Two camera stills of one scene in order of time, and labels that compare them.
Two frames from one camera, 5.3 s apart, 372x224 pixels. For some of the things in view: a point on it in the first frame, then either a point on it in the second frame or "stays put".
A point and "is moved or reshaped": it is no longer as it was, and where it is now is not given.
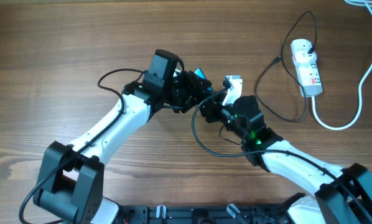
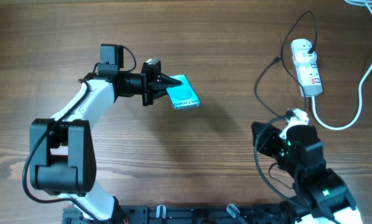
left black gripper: [190, 86] to [145, 86]
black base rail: [204, 214] stays put
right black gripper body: [209, 110] to [260, 137]
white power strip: [306, 68] stays put
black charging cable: [287, 70] stays put
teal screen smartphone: [199, 72] is moved or reshaped
